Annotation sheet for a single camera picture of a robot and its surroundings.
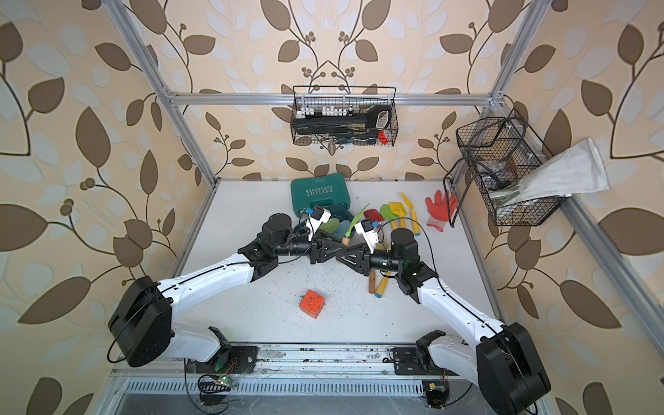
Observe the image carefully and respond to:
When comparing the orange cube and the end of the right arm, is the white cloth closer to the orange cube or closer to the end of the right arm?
the end of the right arm

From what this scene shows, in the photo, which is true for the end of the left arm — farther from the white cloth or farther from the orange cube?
the white cloth

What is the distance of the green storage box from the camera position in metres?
1.09

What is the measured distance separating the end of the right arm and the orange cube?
196 millimetres

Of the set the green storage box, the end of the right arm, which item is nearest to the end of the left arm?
the end of the right arm

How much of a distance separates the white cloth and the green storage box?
1.98ft

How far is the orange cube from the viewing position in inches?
31.8

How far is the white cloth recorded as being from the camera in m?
0.56

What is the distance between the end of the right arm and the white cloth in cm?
40

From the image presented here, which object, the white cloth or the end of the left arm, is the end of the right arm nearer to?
the end of the left arm

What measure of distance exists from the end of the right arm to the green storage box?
33 cm

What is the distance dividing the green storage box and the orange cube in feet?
1.15

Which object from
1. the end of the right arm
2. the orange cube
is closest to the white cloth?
the end of the right arm

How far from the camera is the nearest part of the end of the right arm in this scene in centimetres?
67

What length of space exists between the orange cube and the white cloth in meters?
0.63
